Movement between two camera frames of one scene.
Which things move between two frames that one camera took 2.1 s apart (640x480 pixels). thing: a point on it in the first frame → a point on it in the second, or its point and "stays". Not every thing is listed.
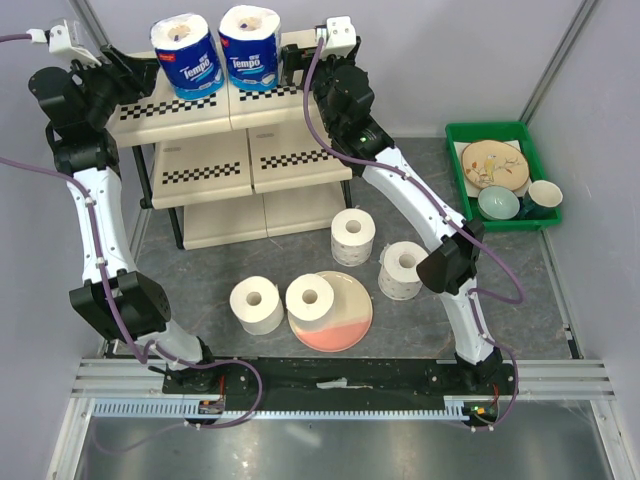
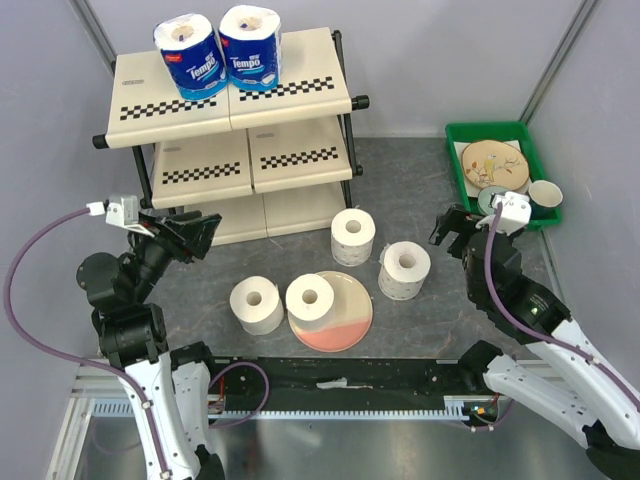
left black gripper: [136, 77] → [186, 234]
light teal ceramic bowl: [498, 203] stays
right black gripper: [294, 60] → [452, 217]
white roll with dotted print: [352, 233] stays
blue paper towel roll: [250, 37] stays
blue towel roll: [190, 56] stays
